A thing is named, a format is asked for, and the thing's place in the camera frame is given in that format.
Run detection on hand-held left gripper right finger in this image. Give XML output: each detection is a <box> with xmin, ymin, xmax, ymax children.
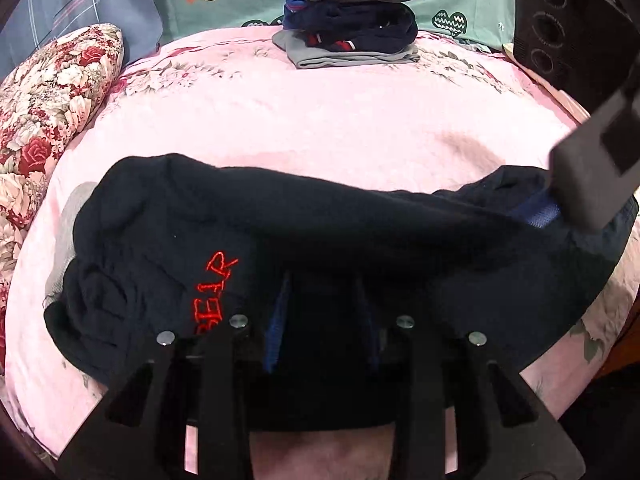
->
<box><xmin>356</xmin><ymin>278</ymin><xmax>587</xmax><ymax>480</ymax></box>

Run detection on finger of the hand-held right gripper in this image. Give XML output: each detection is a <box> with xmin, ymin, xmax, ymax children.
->
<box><xmin>509</xmin><ymin>56</ymin><xmax>640</xmax><ymax>236</ymax></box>

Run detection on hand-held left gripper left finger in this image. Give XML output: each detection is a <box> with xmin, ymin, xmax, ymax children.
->
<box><xmin>56</xmin><ymin>274</ymin><xmax>294</xmax><ymax>480</ymax></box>

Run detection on navy pants with red embroidery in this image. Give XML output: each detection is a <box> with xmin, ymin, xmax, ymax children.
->
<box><xmin>43</xmin><ymin>153</ymin><xmax>640</xmax><ymax>433</ymax></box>

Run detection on folded navy pants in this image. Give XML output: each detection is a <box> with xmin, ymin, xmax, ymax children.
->
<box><xmin>282</xmin><ymin>0</ymin><xmax>419</xmax><ymax>55</ymax></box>

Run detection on folded light grey pants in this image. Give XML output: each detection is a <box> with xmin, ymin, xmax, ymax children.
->
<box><xmin>272</xmin><ymin>29</ymin><xmax>422</xmax><ymax>70</ymax></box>

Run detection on grey cloth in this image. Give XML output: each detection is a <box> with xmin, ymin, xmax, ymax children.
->
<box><xmin>44</xmin><ymin>181</ymin><xmax>100</xmax><ymax>307</ymax></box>

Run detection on pink floral bedsheet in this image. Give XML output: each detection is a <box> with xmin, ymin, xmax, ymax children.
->
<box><xmin>0</xmin><ymin>25</ymin><xmax>640</xmax><ymax>480</ymax></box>

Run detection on red floral pillow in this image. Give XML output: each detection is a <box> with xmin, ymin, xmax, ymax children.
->
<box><xmin>0</xmin><ymin>22</ymin><xmax>126</xmax><ymax>378</ymax></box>

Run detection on blue plaid pillow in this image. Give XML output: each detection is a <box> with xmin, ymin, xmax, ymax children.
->
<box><xmin>0</xmin><ymin>0</ymin><xmax>164</xmax><ymax>83</ymax></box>

